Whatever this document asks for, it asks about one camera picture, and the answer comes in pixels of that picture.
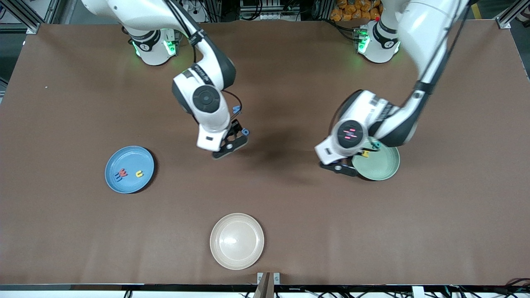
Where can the teal foam letter R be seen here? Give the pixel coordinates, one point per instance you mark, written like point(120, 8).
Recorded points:
point(375, 145)

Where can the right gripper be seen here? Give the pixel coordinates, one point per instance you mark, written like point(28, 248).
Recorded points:
point(234, 128)

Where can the aluminium frame profile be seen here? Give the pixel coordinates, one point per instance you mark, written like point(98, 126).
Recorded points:
point(33, 28)
point(503, 22)

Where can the beige plate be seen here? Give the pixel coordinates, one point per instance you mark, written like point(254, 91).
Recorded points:
point(237, 241)

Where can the red foam letter m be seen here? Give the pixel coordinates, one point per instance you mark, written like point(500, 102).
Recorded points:
point(122, 171)

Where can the brown paper table cover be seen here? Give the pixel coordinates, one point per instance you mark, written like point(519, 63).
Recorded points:
point(290, 198)

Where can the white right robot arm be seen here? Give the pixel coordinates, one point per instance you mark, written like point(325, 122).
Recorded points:
point(136, 12)

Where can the white socket strip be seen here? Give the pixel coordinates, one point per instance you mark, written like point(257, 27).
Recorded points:
point(265, 16)

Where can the metal bracket with post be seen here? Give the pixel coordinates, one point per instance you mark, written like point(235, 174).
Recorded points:
point(268, 283)

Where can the green plate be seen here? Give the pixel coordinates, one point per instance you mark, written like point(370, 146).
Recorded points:
point(383, 167)

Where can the blue plate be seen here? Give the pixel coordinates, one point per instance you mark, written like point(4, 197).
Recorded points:
point(132, 159)

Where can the blue foam letter W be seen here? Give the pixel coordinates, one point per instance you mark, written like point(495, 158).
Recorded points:
point(236, 110)

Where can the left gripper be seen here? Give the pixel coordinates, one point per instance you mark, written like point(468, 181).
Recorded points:
point(359, 153)

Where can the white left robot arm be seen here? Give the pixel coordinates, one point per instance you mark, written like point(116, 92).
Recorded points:
point(430, 25)

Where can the blue foam letter E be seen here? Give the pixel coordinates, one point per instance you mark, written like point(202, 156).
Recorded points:
point(119, 177)

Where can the pile of orange bags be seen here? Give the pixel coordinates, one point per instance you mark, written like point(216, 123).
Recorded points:
point(352, 10)

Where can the white power strip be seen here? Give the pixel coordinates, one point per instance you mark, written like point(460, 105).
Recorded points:
point(190, 6)

